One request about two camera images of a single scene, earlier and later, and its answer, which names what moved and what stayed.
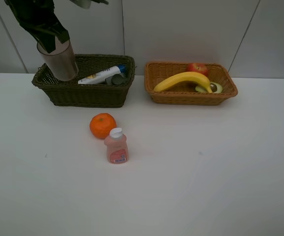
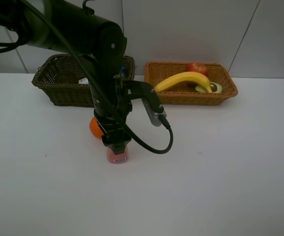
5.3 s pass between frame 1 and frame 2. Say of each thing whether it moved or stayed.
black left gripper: moved
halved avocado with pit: stayed
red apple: stayed
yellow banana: stayed
